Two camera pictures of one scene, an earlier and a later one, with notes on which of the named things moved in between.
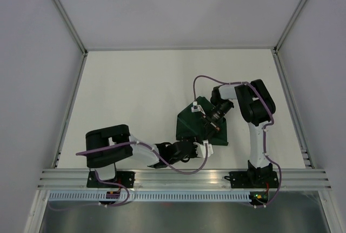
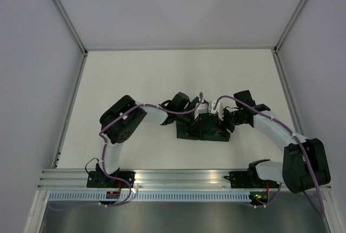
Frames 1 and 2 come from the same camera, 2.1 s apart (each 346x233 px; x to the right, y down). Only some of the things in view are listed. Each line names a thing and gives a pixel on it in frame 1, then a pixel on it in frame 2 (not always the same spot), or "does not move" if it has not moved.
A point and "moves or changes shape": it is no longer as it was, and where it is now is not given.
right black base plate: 257,179 does not move
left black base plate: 126,178 does not move
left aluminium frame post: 64,12 does not move
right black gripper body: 212,119 → 229,119
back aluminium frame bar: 116,50 does not move
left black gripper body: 192,154 → 187,120
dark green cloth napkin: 190,124 moves or changes shape
